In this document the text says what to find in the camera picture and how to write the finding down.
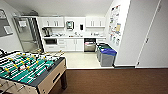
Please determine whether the stainless steel dishwasher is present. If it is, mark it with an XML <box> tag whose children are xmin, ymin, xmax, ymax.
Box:
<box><xmin>83</xmin><ymin>37</ymin><xmax>97</xmax><ymax>53</ymax></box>

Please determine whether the white base cabinet unit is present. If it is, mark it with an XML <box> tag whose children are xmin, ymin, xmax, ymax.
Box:
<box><xmin>42</xmin><ymin>35</ymin><xmax>107</xmax><ymax>53</ymax></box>

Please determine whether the grey bin black lid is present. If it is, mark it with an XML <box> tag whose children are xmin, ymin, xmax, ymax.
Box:
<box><xmin>95</xmin><ymin>42</ymin><xmax>108</xmax><ymax>59</ymax></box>

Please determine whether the grey bin blue lid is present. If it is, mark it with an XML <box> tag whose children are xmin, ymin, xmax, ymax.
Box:
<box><xmin>99</xmin><ymin>48</ymin><xmax>118</xmax><ymax>68</ymax></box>

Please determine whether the steel paper towel dispenser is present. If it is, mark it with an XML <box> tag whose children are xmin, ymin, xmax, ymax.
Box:
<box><xmin>65</xmin><ymin>20</ymin><xmax>75</xmax><ymax>31</ymax></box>

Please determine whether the black built-in microwave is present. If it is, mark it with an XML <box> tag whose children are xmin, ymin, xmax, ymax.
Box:
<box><xmin>44</xmin><ymin>38</ymin><xmax>59</xmax><ymax>46</ymax></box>

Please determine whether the large colourful poster board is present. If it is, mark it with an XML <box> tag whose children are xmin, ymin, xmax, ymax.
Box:
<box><xmin>107</xmin><ymin>4</ymin><xmax>122</xmax><ymax>48</ymax></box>

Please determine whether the stainless steel refrigerator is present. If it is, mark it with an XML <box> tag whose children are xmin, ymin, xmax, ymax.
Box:
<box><xmin>12</xmin><ymin>16</ymin><xmax>44</xmax><ymax>54</ymax></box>

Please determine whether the green foosball table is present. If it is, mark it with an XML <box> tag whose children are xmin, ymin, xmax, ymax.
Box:
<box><xmin>0</xmin><ymin>50</ymin><xmax>69</xmax><ymax>94</ymax></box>

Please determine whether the white paper notice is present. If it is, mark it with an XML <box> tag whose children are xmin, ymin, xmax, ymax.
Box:
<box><xmin>18</xmin><ymin>20</ymin><xmax>28</xmax><ymax>29</ymax></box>

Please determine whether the white door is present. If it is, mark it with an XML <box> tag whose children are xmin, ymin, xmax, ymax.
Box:
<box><xmin>135</xmin><ymin>0</ymin><xmax>168</xmax><ymax>70</ymax></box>

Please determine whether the grey display board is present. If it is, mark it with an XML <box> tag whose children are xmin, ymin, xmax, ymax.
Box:
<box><xmin>0</xmin><ymin>7</ymin><xmax>15</xmax><ymax>38</ymax></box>

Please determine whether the white wall cabinet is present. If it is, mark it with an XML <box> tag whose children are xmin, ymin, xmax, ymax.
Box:
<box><xmin>41</xmin><ymin>16</ymin><xmax>66</xmax><ymax>29</ymax></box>
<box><xmin>84</xmin><ymin>16</ymin><xmax>107</xmax><ymax>29</ymax></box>

